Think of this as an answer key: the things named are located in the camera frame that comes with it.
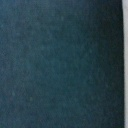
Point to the black table mat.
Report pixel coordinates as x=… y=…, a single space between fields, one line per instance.
x=61 y=64

